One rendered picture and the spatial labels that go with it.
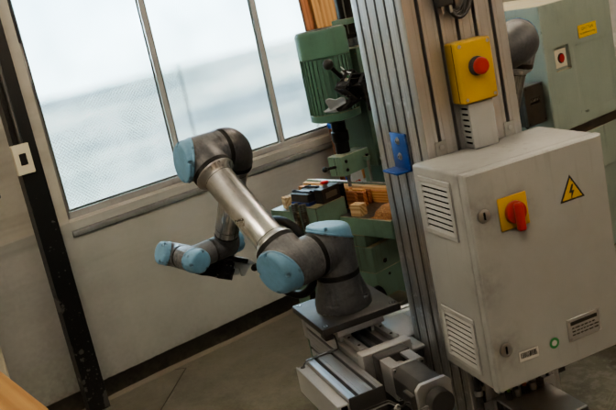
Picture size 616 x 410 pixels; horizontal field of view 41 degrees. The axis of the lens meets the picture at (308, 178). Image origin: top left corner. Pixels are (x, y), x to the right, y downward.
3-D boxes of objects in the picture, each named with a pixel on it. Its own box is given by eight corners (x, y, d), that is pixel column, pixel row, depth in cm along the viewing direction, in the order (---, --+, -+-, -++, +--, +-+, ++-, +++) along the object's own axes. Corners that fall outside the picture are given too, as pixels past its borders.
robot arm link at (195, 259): (218, 241, 248) (199, 237, 257) (187, 254, 242) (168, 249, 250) (223, 265, 250) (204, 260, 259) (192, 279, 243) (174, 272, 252)
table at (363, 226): (253, 234, 295) (249, 217, 294) (314, 207, 314) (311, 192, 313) (373, 249, 250) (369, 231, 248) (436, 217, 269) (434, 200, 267)
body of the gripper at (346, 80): (340, 69, 256) (368, 66, 247) (357, 83, 261) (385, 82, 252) (332, 90, 254) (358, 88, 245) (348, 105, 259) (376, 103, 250)
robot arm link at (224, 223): (244, 111, 236) (227, 238, 265) (213, 120, 230) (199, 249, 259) (269, 131, 230) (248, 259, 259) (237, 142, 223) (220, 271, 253)
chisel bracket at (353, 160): (331, 180, 287) (326, 157, 286) (358, 169, 296) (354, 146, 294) (346, 181, 282) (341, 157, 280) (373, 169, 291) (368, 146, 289)
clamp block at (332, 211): (292, 231, 278) (287, 205, 276) (321, 217, 286) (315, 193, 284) (321, 234, 266) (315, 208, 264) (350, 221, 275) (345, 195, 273)
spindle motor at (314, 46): (302, 125, 285) (282, 36, 278) (336, 113, 295) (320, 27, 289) (335, 124, 271) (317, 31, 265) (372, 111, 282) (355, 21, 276)
